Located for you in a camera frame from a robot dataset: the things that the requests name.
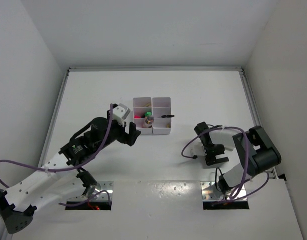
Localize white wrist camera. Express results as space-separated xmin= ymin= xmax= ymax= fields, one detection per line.
xmin=190 ymin=142 xmax=207 ymax=160
xmin=112 ymin=104 xmax=131 ymax=127

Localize pink lid clip jar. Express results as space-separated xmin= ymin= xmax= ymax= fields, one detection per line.
xmin=143 ymin=115 xmax=155 ymax=129

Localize metal base plate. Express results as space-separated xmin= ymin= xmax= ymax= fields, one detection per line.
xmin=200 ymin=181 xmax=248 ymax=203
xmin=67 ymin=181 xmax=114 ymax=205

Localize white compartment organizer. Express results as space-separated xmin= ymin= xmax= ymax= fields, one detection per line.
xmin=152 ymin=97 xmax=172 ymax=136
xmin=133 ymin=97 xmax=153 ymax=136

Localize purple cable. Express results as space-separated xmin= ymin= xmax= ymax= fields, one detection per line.
xmin=181 ymin=126 xmax=271 ymax=204
xmin=0 ymin=103 xmax=116 ymax=207

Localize black handled scissors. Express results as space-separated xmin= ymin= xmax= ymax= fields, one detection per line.
xmin=161 ymin=114 xmax=175 ymax=119

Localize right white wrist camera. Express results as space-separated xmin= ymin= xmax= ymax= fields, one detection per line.
xmin=190 ymin=142 xmax=207 ymax=160

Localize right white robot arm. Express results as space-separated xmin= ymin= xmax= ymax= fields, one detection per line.
xmin=194 ymin=122 xmax=282 ymax=194

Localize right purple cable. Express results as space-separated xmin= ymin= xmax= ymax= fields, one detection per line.
xmin=181 ymin=126 xmax=271 ymax=204

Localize left white compartment organizer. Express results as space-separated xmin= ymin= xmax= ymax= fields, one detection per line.
xmin=133 ymin=97 xmax=153 ymax=136

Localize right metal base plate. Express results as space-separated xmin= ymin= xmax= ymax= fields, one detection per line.
xmin=200 ymin=181 xmax=248 ymax=203

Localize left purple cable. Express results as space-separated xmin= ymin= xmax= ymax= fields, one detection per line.
xmin=0 ymin=103 xmax=116 ymax=207

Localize right white compartment organizer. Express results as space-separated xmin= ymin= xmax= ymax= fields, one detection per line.
xmin=152 ymin=97 xmax=172 ymax=136

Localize green cap black highlighter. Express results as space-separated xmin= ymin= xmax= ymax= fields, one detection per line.
xmin=144 ymin=111 xmax=152 ymax=117

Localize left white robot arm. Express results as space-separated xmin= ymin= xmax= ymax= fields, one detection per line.
xmin=0 ymin=107 xmax=141 ymax=235

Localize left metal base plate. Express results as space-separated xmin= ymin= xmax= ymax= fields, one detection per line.
xmin=67 ymin=181 xmax=114 ymax=205

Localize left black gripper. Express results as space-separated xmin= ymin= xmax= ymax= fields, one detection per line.
xmin=94 ymin=109 xmax=141 ymax=152

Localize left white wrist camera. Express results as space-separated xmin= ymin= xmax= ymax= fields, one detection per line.
xmin=112 ymin=104 xmax=131 ymax=127

